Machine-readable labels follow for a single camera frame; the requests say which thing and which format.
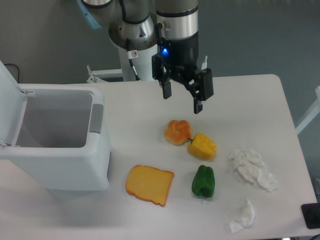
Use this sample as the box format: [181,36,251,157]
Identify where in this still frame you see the white frame bar right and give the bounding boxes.
[295,86,320,135]

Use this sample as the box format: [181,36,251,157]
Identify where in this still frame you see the yellow bell pepper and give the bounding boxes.
[187,132,217,160]

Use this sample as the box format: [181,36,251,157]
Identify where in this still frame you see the orange bread roll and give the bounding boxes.
[163,120,193,146]

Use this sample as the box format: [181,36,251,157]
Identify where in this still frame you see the white trash can lid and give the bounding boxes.
[0,63,34,147]

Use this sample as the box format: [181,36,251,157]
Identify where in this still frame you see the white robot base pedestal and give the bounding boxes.
[86,45,158,83]

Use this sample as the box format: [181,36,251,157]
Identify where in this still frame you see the small crumpled white tissue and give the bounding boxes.
[228,198,256,234]

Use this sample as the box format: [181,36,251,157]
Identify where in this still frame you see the white trash can body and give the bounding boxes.
[0,85,111,191]

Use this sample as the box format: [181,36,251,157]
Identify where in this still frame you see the green bell pepper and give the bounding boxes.
[191,165,216,198]

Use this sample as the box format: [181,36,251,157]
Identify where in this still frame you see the large crumpled white tissue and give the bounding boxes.
[228,149,279,192]

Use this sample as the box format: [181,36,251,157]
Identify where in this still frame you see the black device at edge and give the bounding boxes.
[301,203,320,229]

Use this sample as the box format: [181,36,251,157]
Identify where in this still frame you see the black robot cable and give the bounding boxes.
[125,38,143,82]

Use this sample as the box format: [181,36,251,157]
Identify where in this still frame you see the toast bread slice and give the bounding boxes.
[125,164,175,207]

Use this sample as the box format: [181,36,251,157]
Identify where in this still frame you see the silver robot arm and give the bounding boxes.
[78,0,214,113]

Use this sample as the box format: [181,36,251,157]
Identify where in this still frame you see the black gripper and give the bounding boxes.
[151,33,214,114]

